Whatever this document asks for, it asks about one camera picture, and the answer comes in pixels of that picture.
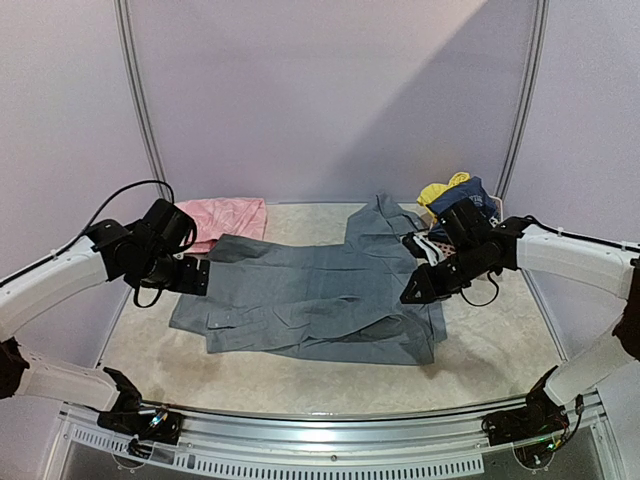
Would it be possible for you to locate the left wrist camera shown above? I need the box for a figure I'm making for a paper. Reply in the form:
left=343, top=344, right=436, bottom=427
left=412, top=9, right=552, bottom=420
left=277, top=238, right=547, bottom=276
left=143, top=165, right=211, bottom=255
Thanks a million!
left=142, top=199, right=197, bottom=254

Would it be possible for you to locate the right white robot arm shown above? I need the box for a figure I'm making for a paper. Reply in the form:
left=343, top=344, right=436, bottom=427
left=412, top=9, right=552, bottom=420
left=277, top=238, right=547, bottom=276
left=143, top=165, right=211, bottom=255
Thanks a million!
left=400, top=217, right=639, bottom=436

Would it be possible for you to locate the pink folded garment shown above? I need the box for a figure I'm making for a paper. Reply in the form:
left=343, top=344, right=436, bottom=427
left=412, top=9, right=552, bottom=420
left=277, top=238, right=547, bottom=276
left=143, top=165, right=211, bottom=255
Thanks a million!
left=176, top=198, right=267, bottom=254

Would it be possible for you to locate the right aluminium wall post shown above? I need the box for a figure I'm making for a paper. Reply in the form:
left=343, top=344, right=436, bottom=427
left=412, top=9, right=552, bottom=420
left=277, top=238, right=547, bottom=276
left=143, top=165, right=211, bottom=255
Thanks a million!
left=495, top=0, right=549, bottom=200

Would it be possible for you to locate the pink perforated laundry basket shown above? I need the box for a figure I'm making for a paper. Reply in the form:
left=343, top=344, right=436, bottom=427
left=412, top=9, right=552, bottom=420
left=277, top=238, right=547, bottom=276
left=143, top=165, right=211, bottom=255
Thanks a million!
left=426, top=196, right=504, bottom=257

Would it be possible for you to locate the aluminium front rail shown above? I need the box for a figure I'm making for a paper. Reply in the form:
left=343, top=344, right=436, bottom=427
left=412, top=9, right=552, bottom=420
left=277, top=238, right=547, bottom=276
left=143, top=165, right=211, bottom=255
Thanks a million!
left=44, top=392, right=629, bottom=479

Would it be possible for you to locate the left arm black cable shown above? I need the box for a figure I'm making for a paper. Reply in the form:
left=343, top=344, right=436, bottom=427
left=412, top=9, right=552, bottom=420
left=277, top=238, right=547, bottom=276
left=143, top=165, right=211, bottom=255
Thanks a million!
left=49, top=179, right=176, bottom=261

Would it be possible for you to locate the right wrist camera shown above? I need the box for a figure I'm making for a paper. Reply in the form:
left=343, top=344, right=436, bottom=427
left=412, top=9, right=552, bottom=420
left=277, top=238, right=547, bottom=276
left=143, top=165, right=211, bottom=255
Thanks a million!
left=438, top=198, right=492, bottom=250

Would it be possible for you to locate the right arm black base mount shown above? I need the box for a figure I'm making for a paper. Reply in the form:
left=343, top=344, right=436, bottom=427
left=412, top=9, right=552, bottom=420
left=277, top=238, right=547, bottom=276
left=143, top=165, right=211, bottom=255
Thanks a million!
left=481, top=367, right=584, bottom=470

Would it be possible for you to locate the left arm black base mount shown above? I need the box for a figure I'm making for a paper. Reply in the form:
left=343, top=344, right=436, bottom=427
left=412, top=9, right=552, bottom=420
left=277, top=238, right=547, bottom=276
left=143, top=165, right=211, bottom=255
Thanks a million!
left=97, top=367, right=185, bottom=445

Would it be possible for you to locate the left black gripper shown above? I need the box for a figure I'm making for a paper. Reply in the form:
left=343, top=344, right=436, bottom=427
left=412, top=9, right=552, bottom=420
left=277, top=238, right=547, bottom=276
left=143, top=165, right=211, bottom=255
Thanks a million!
left=134, top=247, right=210, bottom=295

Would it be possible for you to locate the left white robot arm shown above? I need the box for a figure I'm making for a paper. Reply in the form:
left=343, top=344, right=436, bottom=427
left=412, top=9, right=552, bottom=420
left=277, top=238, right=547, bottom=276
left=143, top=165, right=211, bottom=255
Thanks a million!
left=1, top=220, right=210, bottom=434

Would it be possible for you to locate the aluminium wall post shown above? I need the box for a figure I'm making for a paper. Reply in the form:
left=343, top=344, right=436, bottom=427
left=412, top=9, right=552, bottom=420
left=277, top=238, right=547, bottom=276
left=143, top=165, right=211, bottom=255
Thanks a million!
left=113, top=0, right=172, bottom=200
left=495, top=0, right=549, bottom=200

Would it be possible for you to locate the navy printed t-shirt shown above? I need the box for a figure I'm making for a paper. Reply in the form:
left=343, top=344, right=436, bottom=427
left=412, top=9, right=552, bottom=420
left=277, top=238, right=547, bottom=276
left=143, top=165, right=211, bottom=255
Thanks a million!
left=419, top=172, right=500, bottom=241

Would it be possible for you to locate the grey-blue button shirt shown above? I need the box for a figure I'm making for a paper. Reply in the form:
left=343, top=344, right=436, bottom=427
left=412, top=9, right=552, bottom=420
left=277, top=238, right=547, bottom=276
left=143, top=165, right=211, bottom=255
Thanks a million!
left=169, top=193, right=447, bottom=365

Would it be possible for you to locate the left aluminium wall post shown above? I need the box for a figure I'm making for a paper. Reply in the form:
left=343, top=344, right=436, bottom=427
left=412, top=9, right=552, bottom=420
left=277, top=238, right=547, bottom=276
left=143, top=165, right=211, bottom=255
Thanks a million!
left=113, top=0, right=172, bottom=200

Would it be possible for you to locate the yellow garment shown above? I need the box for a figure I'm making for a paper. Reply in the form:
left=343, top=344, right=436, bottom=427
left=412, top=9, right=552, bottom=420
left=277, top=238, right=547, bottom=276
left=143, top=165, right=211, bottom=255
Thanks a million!
left=416, top=172, right=471, bottom=220

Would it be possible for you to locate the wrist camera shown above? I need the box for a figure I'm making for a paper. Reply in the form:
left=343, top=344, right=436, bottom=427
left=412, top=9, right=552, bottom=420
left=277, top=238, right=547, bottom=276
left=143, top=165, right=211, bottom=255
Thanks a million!
left=142, top=199, right=197, bottom=254
left=438, top=198, right=492, bottom=250

